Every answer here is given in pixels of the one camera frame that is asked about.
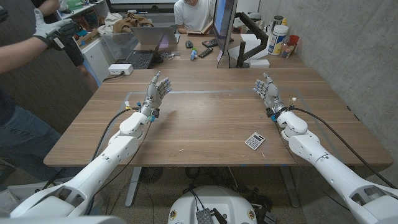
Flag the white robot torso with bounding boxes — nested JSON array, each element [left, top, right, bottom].
[[167, 185, 258, 224]]

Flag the person in black shorts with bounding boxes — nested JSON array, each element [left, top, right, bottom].
[[30, 0, 100, 94]]

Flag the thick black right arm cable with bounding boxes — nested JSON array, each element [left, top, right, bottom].
[[290, 106, 398, 190]]

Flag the clear glass jar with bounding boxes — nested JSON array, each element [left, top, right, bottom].
[[281, 42, 296, 59]]

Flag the black computer monitor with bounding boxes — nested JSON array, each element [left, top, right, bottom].
[[212, 0, 239, 56]]

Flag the white cabinet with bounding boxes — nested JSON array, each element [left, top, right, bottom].
[[79, 35, 109, 83]]

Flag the white paper sheet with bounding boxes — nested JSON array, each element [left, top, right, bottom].
[[228, 33, 270, 62]]

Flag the white cloth bag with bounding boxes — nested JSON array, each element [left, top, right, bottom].
[[98, 12, 124, 35]]

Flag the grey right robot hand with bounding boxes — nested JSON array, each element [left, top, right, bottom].
[[253, 72, 289, 116]]

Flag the white pocket calculator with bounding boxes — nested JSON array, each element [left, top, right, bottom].
[[244, 131, 266, 151]]

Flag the brown cardboard box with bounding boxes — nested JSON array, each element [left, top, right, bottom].
[[76, 28, 102, 47]]

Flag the brown cloth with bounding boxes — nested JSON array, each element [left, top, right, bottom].
[[112, 11, 155, 34]]

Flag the small white box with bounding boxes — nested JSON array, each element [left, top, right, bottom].
[[248, 58, 271, 69]]

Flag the black keyboard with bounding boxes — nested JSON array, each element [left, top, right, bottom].
[[201, 37, 234, 49]]

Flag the open book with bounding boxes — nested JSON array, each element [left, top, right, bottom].
[[186, 20, 215, 35]]

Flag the silver open laptop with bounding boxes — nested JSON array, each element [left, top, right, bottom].
[[130, 26, 181, 46]]

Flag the white wipes canister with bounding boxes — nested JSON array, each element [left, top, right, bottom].
[[267, 24, 290, 56]]

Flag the black remote control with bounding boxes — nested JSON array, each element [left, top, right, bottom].
[[198, 47, 215, 59]]

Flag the black open laptop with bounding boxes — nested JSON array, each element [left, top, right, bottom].
[[124, 30, 167, 70]]

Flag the white power strip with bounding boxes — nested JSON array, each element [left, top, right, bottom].
[[108, 63, 134, 76]]

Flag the operator bare forearm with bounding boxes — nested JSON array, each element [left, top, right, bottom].
[[0, 36, 49, 75]]

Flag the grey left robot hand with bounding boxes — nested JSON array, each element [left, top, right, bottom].
[[140, 70, 173, 118]]

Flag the black round floor fan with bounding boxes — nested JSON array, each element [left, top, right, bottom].
[[139, 167, 164, 184]]

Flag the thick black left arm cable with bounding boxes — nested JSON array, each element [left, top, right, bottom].
[[40, 107, 141, 190]]

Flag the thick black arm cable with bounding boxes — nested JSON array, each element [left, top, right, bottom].
[[290, 106, 398, 190], [40, 107, 141, 190]]

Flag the grey metal table leg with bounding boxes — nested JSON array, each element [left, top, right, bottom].
[[279, 164, 301, 208], [124, 166, 142, 208]]

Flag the operator in dark jeans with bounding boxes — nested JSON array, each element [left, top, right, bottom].
[[0, 88, 83, 190]]

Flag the person in white t-shirt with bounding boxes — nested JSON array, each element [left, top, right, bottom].
[[173, 0, 217, 35]]

